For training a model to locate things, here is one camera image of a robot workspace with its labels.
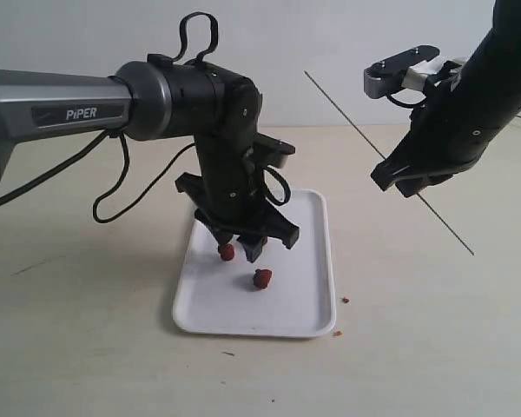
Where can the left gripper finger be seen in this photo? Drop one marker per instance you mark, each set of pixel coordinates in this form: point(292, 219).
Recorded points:
point(253, 246)
point(222, 237)

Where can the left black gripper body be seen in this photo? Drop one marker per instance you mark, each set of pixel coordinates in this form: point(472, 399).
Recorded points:
point(233, 194)

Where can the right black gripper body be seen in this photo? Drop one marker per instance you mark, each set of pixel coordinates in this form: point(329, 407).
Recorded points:
point(450, 129)

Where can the red meat piece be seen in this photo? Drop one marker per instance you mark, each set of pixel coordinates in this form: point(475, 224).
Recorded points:
point(262, 278)
point(226, 252)

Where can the thin metal skewer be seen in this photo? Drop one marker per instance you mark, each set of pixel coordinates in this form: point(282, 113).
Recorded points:
point(357, 129)

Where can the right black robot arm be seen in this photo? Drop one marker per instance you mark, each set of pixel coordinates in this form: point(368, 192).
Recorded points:
point(502, 43)

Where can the left grey Piper arm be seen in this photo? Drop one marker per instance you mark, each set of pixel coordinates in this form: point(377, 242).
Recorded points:
point(147, 101)

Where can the white rectangular plastic tray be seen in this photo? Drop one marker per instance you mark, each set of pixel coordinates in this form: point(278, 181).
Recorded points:
point(218, 297)

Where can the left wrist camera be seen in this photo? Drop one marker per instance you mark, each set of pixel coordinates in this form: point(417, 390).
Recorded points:
point(271, 152)

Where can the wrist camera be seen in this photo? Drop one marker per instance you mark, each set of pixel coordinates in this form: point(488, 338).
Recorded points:
point(415, 69)
point(271, 152)

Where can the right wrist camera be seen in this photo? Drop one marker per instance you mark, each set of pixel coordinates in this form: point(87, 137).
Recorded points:
point(415, 69)

